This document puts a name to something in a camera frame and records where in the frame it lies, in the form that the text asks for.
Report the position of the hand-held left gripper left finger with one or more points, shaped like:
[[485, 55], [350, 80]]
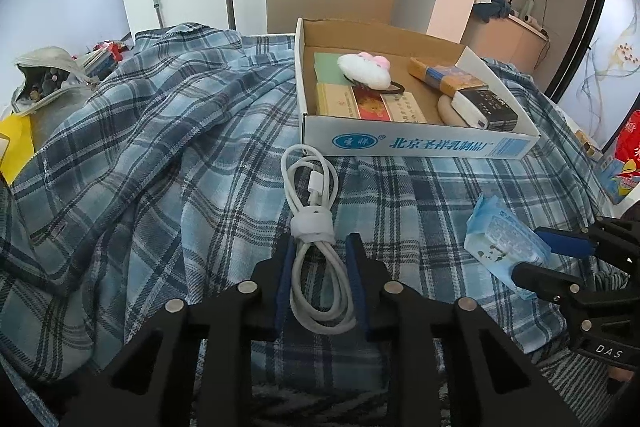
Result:
[[285, 292]]

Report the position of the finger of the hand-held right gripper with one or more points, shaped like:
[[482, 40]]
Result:
[[545, 278], [565, 242]]

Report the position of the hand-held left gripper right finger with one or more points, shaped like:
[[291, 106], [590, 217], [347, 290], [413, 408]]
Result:
[[359, 292]]

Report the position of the blue tissue packet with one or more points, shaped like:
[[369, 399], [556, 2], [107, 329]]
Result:
[[505, 237]]

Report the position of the black packet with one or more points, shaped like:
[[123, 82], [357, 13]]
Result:
[[492, 107]]

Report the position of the cardboard box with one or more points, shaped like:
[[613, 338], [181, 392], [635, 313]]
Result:
[[425, 144]]

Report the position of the beige soft dome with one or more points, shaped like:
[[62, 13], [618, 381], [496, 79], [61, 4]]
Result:
[[445, 109]]

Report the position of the brown carton with red label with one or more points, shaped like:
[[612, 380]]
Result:
[[340, 99]]

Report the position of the orange and blue packet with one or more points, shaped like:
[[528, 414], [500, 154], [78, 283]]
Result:
[[440, 74]]

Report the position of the green packet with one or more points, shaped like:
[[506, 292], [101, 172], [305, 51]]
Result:
[[330, 67]]

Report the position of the grey striped cloth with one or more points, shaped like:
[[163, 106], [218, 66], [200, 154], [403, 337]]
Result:
[[570, 382]]

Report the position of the yellow packet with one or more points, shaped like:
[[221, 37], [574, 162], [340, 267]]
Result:
[[587, 144]]

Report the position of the colourful printed plastic bag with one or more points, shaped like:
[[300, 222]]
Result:
[[625, 157]]

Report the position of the blue plaid blanket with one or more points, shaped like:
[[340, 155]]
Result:
[[175, 157]]

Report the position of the peach counter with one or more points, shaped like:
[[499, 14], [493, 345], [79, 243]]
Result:
[[505, 42]]

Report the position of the white paper roll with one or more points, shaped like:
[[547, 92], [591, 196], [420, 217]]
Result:
[[532, 21]]

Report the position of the blue clothes pile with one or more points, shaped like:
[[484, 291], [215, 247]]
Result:
[[492, 9]]

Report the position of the red plastic bag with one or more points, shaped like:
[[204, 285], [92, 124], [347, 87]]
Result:
[[117, 49]]

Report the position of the stack of booklets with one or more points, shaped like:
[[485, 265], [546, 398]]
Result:
[[100, 62]]

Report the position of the yellow bag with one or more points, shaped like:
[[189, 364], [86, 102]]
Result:
[[15, 147]]

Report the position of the grey fabric bag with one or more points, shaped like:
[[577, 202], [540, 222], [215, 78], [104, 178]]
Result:
[[35, 57]]

